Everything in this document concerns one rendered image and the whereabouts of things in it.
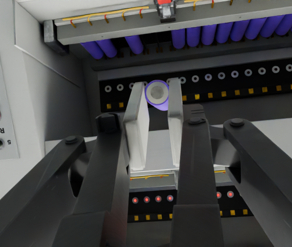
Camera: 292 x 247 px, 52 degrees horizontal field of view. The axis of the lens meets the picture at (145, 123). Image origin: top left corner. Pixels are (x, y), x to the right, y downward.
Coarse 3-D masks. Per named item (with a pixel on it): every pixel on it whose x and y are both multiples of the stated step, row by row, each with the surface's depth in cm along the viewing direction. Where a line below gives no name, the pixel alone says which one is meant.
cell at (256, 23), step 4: (252, 20) 38; (256, 20) 37; (260, 20) 36; (264, 20) 37; (248, 24) 40; (252, 24) 38; (256, 24) 38; (260, 24) 37; (248, 28) 40; (252, 28) 39; (256, 28) 39; (260, 28) 39; (244, 32) 42; (248, 32) 41; (252, 32) 40; (256, 32) 40; (248, 36) 42; (252, 36) 41; (256, 36) 42
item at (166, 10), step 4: (160, 0) 26; (164, 0) 26; (168, 0) 27; (160, 4) 30; (164, 4) 30; (168, 4) 30; (164, 8) 31; (168, 8) 31; (164, 12) 31; (168, 12) 31; (164, 16) 31
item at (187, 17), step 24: (192, 0) 33; (240, 0) 34; (264, 0) 33; (288, 0) 33; (72, 24) 35; (96, 24) 36; (120, 24) 35; (144, 24) 35; (168, 24) 35; (192, 24) 35
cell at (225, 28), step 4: (220, 24) 38; (224, 24) 37; (228, 24) 37; (232, 24) 38; (220, 28) 38; (224, 28) 38; (228, 28) 38; (216, 32) 41; (220, 32) 40; (224, 32) 39; (228, 32) 39; (216, 36) 42; (220, 36) 41; (224, 36) 40; (228, 36) 41; (216, 40) 43; (220, 40) 42; (224, 40) 42
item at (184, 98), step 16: (256, 64) 46; (272, 64) 46; (288, 64) 46; (112, 80) 50; (128, 80) 49; (144, 80) 49; (224, 80) 47; (240, 80) 47; (256, 80) 46; (272, 80) 46; (288, 80) 46; (112, 96) 49; (128, 96) 49; (192, 96) 47; (208, 96) 47; (224, 96) 46; (240, 96) 46; (256, 96) 46
